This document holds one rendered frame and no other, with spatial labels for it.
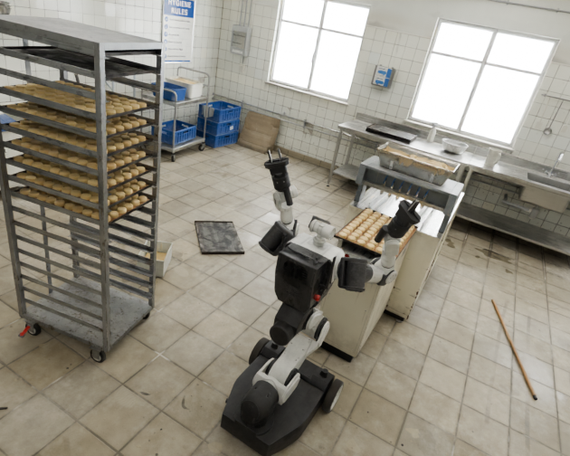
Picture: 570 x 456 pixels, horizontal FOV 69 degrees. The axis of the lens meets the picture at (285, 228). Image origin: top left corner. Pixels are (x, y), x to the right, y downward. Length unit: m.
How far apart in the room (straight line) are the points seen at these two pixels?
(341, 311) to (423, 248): 0.82
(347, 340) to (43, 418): 1.81
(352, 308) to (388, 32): 4.32
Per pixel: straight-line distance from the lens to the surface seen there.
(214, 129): 6.63
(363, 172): 3.16
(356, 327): 2.84
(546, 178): 5.95
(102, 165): 2.10
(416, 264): 3.28
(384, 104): 6.26
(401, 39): 6.20
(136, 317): 2.92
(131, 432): 2.53
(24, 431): 2.64
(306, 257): 1.86
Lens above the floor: 2.06
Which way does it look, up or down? 27 degrees down
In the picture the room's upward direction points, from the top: 11 degrees clockwise
